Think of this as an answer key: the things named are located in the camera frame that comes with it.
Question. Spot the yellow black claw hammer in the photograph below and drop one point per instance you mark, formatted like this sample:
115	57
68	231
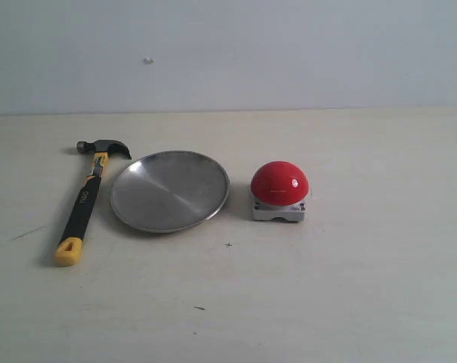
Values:
69	249

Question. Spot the red dome push button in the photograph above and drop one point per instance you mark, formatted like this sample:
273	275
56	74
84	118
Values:
279	190

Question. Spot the round steel plate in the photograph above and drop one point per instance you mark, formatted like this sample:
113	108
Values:
169	191

